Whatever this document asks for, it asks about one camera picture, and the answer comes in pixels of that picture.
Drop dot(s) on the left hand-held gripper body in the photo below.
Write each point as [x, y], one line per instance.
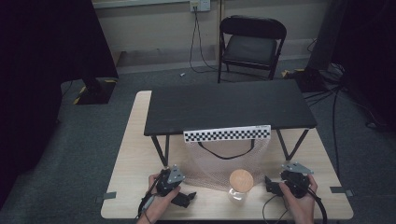
[165, 185]

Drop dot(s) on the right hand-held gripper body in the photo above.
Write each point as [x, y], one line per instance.
[295, 183]

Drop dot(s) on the glass jar with cork lid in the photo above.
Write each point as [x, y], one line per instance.
[241, 181]

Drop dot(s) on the beige mesh bag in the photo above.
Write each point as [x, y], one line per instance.
[211, 169]

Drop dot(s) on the person's left hand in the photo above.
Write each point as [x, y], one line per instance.
[155, 207]

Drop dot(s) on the person's right hand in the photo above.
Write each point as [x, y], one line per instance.
[300, 208]

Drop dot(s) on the grey tape piece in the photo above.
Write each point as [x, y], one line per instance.
[341, 190]
[107, 196]

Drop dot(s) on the black and white checkered strip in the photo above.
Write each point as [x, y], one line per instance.
[227, 134]

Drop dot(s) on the small black table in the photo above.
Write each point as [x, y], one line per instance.
[227, 105]

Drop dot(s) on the black stand base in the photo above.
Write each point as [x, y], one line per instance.
[311, 79]
[96, 91]

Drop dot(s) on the black folding chair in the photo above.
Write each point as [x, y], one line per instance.
[250, 49]

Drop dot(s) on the black curtain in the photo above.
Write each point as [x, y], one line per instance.
[37, 77]
[370, 56]

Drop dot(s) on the white wall outlet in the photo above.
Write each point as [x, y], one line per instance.
[200, 4]

